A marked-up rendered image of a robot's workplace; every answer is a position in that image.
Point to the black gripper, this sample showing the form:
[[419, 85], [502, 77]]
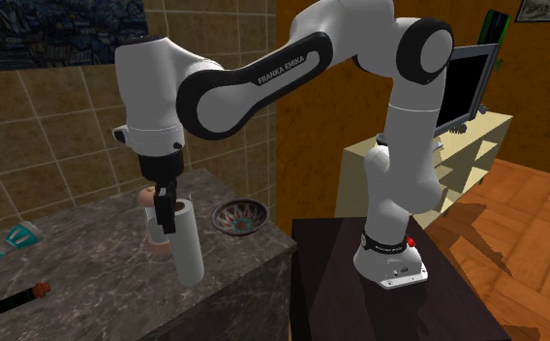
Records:
[[161, 166]]

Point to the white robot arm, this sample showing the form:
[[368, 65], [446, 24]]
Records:
[[407, 141]]

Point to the peach and grey bottle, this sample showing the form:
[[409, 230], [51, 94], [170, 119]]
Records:
[[158, 245]]

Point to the white paper towel roll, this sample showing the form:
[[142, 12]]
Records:
[[187, 250]]

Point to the patterned dark bowl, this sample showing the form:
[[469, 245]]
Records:
[[239, 218]]

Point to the black stick with orange end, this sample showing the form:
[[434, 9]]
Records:
[[6, 301]]

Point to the dark robot stand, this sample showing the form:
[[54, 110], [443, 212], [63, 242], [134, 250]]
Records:
[[336, 302]]

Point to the grey flat screen television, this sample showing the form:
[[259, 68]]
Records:
[[464, 87]]

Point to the pale yellow shelf cabinet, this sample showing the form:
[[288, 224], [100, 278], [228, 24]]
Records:
[[480, 141]]

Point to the black and green box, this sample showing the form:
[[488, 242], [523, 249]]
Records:
[[494, 27]]

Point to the dark blue wall picture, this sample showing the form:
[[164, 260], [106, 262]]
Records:
[[58, 33]]

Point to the grey framed wall picture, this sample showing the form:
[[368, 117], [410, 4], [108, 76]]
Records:
[[549, 9]]

